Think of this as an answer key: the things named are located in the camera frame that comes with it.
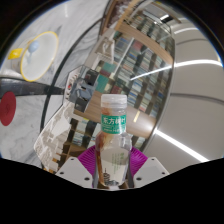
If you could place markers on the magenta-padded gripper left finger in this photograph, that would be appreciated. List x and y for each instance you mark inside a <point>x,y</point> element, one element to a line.
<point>71,170</point>

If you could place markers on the clear plastic bottle green label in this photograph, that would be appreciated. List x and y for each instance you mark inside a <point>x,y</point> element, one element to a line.
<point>113,146</point>

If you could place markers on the glass-fronted wooden bookshelf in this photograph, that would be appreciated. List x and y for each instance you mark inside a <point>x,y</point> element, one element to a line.
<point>146,66</point>

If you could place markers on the large white architectural model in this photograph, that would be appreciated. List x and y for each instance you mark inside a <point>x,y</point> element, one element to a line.
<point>53,136</point>

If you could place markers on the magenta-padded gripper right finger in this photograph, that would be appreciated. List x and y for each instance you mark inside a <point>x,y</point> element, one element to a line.
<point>151,170</point>

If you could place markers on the dark grey architectural model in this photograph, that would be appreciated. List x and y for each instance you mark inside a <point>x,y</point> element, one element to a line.
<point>83,86</point>

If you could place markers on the flat round red coaster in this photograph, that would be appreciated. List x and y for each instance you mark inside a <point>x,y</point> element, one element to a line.
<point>7,108</point>

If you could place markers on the open wooden bookshelf with books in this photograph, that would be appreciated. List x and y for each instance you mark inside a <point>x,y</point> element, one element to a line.
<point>80,135</point>

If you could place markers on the white ramp architectural model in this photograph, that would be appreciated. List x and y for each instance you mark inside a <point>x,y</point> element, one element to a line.
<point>105,45</point>

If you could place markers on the straight ceiling light strip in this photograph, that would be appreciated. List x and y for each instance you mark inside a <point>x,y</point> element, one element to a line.
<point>180,145</point>

